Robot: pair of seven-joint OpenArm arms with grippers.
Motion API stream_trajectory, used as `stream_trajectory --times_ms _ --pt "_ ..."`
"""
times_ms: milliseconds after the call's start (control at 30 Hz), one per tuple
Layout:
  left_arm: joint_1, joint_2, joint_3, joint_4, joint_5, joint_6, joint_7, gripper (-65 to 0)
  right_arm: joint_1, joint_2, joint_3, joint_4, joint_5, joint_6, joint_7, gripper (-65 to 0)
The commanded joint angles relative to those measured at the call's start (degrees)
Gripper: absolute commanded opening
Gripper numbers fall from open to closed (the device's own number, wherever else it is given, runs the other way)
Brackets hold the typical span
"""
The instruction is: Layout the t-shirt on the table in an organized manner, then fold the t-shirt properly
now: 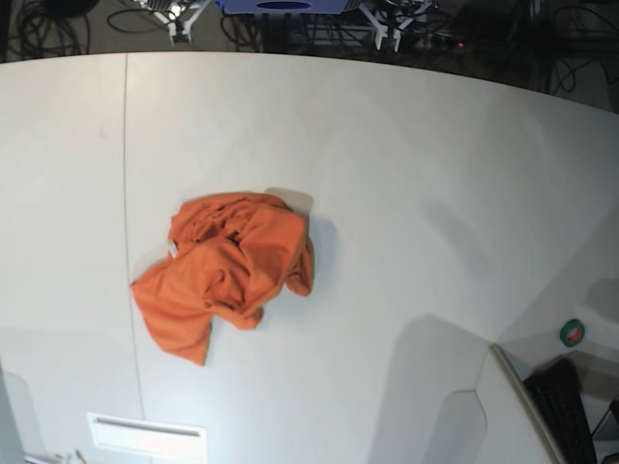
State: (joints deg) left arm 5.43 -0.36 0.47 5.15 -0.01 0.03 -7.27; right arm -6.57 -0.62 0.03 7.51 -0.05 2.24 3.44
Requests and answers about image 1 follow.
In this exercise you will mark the black keyboard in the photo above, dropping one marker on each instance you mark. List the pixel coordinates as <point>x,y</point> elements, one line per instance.
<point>555,391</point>

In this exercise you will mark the green tape roll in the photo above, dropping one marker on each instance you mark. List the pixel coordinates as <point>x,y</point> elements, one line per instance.
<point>572,333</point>

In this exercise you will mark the white paper label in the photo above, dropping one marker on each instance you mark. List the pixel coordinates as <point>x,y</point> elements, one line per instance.
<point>173,442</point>

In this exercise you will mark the orange t-shirt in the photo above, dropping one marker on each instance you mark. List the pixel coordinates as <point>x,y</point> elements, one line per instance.
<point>229,254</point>

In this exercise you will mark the white monitor edge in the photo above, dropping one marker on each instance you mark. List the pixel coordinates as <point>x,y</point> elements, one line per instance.
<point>534,419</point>

